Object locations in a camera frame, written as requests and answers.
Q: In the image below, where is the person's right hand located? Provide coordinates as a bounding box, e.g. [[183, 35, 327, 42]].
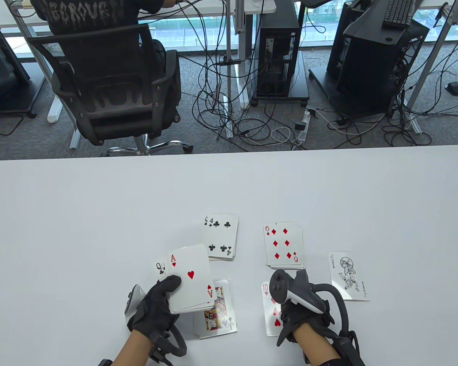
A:
[[277, 299, 336, 347]]

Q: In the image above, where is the grey hand controller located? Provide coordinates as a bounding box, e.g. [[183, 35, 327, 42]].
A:
[[269, 269, 352, 344], [125, 284, 187, 357]]

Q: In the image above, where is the black tower cart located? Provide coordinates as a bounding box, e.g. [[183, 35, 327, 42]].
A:
[[251, 51, 310, 107]]

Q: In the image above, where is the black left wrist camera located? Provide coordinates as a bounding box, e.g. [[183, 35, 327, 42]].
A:
[[149, 335, 174, 366]]

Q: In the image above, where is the pile of hearts cards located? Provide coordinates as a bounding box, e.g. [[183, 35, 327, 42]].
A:
[[261, 281, 290, 337]]

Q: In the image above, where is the pile of spades cards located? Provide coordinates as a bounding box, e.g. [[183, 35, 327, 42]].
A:
[[193, 279, 238, 340]]

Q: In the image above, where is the aluminium desk frame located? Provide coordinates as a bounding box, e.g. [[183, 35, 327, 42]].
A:
[[405, 0, 458, 134]]

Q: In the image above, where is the person's left forearm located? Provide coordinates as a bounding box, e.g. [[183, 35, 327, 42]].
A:
[[111, 330, 153, 366]]

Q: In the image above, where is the pile of diamonds cards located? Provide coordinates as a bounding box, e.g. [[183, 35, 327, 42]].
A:
[[264, 222, 306, 270]]

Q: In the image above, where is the tangle of black floor cables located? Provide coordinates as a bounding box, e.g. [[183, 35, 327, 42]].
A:
[[382, 38, 458, 147], [192, 0, 310, 147]]

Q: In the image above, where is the grey left hand controller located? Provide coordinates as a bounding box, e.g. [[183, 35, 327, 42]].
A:
[[125, 284, 187, 357]]

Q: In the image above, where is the person's left hand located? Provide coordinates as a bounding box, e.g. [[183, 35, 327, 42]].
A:
[[127, 275, 182, 340]]

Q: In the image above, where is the black rolling cabinet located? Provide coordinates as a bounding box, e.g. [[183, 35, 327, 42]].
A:
[[0, 23, 39, 119]]

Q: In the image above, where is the deck of playing cards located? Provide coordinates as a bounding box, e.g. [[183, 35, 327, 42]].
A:
[[155, 244, 216, 314]]

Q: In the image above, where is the black keyboard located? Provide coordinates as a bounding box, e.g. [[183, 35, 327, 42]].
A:
[[382, 0, 416, 29]]

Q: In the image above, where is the pile of clubs cards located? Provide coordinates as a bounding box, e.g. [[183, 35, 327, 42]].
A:
[[203, 214, 239, 262]]

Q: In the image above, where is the white floor cable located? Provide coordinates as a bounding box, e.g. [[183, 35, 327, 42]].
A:
[[270, 127, 303, 146]]

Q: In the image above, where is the white power strip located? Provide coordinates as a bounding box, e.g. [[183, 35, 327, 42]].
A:
[[296, 108, 316, 142]]

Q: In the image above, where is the black computer tower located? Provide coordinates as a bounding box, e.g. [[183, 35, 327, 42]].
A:
[[256, 0, 301, 96]]

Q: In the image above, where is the black right forearm battery pack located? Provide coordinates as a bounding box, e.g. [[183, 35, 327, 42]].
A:
[[332, 332, 365, 366]]

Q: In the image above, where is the black equipment stand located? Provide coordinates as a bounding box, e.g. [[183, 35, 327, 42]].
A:
[[326, 0, 430, 119]]

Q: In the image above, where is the grey right hand controller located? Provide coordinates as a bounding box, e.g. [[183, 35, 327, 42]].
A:
[[269, 269, 352, 344]]

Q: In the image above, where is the black mesh office chair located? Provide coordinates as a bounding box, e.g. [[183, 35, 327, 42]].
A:
[[26, 24, 194, 157]]

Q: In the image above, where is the joker playing card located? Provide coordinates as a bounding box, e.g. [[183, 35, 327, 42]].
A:
[[328, 252, 370, 302]]

